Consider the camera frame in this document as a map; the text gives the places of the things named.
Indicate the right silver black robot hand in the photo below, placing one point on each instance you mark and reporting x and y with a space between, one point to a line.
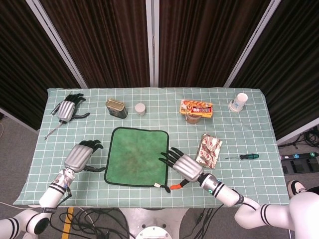
188 168

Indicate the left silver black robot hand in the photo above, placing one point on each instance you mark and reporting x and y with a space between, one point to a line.
77 158

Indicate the green cloth with black trim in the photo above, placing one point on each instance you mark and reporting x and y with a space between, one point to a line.
137 156

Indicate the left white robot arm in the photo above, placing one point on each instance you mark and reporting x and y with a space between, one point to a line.
52 194

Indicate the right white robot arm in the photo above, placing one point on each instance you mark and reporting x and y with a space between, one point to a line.
224 190

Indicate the gold red foil snack bag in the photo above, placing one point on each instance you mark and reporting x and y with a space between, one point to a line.
208 152

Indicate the thin metal rod tool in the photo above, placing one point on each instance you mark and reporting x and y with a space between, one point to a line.
52 131

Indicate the clear jar of rubber bands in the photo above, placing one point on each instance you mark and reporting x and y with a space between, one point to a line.
194 120

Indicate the detached silver black robot hand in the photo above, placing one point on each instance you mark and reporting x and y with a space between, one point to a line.
65 109

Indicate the orange yellow food box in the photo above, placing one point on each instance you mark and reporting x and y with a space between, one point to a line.
197 108

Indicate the green white checked tablecloth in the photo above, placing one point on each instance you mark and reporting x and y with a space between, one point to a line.
249 179

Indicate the rectangular metal food tin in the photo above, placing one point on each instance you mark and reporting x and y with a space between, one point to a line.
115 108

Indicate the yellow floor tape strip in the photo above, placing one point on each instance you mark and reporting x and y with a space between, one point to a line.
67 224

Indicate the small white lidded jar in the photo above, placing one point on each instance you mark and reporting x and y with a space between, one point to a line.
140 109

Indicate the white paper cup blue flower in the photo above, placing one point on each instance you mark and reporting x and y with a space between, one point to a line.
238 102

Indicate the white black sneaker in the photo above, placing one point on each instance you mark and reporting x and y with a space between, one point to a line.
295 186

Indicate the black power strip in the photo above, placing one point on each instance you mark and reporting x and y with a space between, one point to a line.
296 156

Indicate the black floor box device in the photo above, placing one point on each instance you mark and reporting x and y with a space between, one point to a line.
299 166

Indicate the dark curtain partition panel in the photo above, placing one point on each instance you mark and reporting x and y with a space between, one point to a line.
20 62
294 62
104 44
204 44

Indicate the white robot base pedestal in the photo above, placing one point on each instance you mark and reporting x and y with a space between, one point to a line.
152 224

